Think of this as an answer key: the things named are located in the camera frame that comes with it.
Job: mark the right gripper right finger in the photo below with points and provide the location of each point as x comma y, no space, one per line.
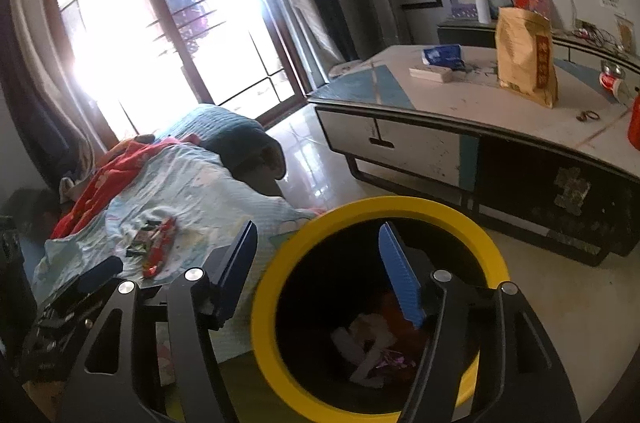
520,376

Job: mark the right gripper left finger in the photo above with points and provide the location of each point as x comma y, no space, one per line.
150,352

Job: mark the red snack packet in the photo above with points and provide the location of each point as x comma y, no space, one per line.
154,263

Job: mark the red plastic bag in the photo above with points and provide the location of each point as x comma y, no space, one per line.
408,339

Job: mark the purple snack wrapper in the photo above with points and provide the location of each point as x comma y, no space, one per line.
391,359

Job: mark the dark chocolate bar wrapper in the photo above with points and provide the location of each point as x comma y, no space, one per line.
142,237

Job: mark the white foam fruit net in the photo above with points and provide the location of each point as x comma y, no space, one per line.
365,361

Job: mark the yellow rim trash bin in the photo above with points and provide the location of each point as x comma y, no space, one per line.
327,275

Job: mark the Hello Kitty bed sheet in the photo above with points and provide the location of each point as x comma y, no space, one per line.
190,184

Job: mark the dark left curtain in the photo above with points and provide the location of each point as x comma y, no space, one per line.
53,144

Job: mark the red floral blanket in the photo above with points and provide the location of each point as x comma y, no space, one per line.
111,179

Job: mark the teal quilted cushion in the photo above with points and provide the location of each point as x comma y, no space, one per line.
244,147

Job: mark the white coffee table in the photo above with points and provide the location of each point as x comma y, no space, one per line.
565,179

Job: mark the red thermos bottle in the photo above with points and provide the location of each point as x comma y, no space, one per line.
633,133

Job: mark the white flat box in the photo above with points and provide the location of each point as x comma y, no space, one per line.
432,74

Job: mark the red white can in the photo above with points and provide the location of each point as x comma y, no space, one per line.
612,79

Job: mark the blue tissue pack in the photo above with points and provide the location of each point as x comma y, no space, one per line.
445,56

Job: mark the brown paper bag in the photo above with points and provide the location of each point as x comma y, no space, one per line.
525,59

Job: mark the brown framed glass door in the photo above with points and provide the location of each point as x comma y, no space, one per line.
142,64

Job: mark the blue white small bin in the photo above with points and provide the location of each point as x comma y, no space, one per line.
343,68

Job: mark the red gift box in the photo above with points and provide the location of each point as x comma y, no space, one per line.
540,7

